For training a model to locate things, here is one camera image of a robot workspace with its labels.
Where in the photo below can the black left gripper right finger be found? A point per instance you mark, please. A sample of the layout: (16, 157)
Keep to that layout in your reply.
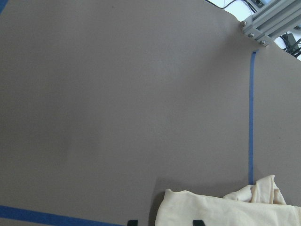
(197, 222)

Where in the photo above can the beige long-sleeve printed shirt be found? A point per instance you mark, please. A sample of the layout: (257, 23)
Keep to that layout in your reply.
(261, 204)

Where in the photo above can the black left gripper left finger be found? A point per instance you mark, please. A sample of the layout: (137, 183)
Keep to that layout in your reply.
(132, 222)

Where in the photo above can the aluminium frame post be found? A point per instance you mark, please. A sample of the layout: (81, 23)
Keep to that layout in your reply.
(272, 21)

